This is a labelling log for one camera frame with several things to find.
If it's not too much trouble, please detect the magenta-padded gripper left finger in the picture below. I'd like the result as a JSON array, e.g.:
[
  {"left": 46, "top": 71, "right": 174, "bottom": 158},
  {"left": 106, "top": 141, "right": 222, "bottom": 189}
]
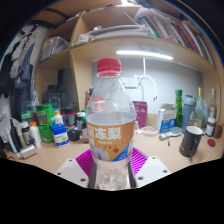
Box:
[{"left": 54, "top": 148, "right": 98, "bottom": 189}]

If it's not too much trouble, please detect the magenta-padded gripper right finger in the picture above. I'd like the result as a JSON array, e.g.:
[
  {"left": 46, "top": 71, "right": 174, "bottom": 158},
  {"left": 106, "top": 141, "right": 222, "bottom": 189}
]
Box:
[{"left": 128, "top": 147, "right": 172, "bottom": 188}]

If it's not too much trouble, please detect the clear bottle with red cap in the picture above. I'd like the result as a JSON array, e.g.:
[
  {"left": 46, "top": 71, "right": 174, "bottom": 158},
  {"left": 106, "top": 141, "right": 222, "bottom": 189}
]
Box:
[{"left": 85, "top": 57, "right": 137, "bottom": 191}]

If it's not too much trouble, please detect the small pink bowl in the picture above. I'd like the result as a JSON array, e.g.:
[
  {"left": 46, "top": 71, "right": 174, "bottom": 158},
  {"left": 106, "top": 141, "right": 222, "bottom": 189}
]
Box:
[{"left": 140, "top": 124, "right": 160, "bottom": 136}]

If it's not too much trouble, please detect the white jar with blue lid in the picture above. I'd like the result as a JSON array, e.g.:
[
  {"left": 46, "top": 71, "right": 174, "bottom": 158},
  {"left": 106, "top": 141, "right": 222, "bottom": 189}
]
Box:
[{"left": 50, "top": 123, "right": 70, "bottom": 148}]

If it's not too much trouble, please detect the light blue hairbrush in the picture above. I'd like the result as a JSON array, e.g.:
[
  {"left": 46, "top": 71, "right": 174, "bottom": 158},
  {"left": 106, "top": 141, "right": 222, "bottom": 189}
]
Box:
[{"left": 158, "top": 126, "right": 183, "bottom": 142}]

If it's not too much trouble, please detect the magenta box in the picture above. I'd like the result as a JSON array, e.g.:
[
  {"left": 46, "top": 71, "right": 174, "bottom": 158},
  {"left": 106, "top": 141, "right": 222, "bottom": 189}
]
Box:
[{"left": 132, "top": 100, "right": 149, "bottom": 129}]

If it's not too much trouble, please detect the white and blue carton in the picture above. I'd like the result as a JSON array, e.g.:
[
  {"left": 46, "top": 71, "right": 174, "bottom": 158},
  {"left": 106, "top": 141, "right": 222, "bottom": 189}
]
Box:
[{"left": 155, "top": 103, "right": 178, "bottom": 134}]

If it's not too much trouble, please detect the black mug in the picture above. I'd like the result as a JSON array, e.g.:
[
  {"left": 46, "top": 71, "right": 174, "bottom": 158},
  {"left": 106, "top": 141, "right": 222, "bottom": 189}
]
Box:
[{"left": 178, "top": 125, "right": 204, "bottom": 158}]

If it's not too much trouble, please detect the white bottle with orange cap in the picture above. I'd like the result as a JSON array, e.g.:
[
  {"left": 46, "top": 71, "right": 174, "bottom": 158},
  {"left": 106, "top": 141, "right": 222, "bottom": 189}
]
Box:
[{"left": 29, "top": 120, "right": 43, "bottom": 149}]

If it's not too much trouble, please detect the silver can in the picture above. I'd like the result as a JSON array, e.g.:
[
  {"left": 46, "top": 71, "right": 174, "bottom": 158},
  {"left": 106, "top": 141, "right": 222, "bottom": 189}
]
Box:
[{"left": 16, "top": 143, "right": 38, "bottom": 160}]

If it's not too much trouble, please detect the green jar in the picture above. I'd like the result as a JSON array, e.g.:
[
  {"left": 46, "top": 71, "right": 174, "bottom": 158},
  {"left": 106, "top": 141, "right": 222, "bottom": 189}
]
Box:
[{"left": 35, "top": 103, "right": 55, "bottom": 126}]

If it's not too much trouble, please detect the green glass bottle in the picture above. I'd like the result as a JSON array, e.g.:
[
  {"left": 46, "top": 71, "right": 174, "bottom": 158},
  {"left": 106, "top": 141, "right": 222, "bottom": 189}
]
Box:
[{"left": 174, "top": 88, "right": 184, "bottom": 128}]

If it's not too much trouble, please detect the grey shaker bottle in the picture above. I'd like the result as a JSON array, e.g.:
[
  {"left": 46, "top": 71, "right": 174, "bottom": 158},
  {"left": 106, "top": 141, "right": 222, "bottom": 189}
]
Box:
[{"left": 181, "top": 94, "right": 198, "bottom": 134}]

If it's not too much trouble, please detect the flat round red coaster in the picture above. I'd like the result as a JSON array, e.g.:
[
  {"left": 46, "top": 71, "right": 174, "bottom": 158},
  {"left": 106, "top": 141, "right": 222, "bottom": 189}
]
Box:
[{"left": 206, "top": 138, "right": 217, "bottom": 148}]

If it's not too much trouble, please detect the black box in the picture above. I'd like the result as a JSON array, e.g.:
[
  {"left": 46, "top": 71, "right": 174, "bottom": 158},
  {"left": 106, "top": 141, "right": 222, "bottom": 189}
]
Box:
[{"left": 42, "top": 84, "right": 71, "bottom": 111}]

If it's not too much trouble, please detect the glass jar with white lid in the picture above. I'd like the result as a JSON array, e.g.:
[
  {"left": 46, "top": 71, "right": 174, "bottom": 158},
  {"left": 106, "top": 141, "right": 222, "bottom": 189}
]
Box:
[{"left": 205, "top": 116, "right": 216, "bottom": 138}]

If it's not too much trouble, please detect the glass bottle with gold cap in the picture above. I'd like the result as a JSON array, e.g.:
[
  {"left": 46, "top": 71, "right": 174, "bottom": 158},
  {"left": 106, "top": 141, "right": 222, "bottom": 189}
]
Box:
[{"left": 196, "top": 87, "right": 205, "bottom": 129}]

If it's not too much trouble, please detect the clear glass bottle white cap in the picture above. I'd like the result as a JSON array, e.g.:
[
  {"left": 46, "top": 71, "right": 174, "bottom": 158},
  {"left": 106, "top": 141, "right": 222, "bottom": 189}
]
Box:
[{"left": 208, "top": 87, "right": 218, "bottom": 119}]

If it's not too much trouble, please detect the white shelf light bar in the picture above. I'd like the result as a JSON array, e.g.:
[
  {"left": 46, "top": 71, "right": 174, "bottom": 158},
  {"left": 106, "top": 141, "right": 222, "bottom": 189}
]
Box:
[{"left": 115, "top": 49, "right": 174, "bottom": 61}]

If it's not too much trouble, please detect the blue-grey hanging garment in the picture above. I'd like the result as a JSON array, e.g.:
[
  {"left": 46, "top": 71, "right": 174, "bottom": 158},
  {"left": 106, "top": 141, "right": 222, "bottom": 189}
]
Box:
[{"left": 11, "top": 41, "right": 38, "bottom": 113}]

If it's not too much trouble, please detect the black hanging garment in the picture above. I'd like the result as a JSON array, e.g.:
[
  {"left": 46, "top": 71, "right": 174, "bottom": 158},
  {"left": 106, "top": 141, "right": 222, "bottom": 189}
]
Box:
[{"left": 0, "top": 49, "right": 14, "bottom": 99}]

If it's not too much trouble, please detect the wooden shelf unit with books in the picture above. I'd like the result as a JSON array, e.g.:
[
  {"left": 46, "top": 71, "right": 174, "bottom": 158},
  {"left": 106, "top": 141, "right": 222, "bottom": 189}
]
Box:
[{"left": 34, "top": 0, "right": 218, "bottom": 101}]

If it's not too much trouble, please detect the white wall outlet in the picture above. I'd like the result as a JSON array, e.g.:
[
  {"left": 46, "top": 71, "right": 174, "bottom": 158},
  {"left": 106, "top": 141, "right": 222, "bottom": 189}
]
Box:
[{"left": 121, "top": 76, "right": 139, "bottom": 89}]

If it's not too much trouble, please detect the white cable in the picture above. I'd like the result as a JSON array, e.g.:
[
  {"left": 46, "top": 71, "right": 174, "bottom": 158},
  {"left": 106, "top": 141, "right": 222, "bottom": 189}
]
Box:
[{"left": 134, "top": 57, "right": 159, "bottom": 103}]

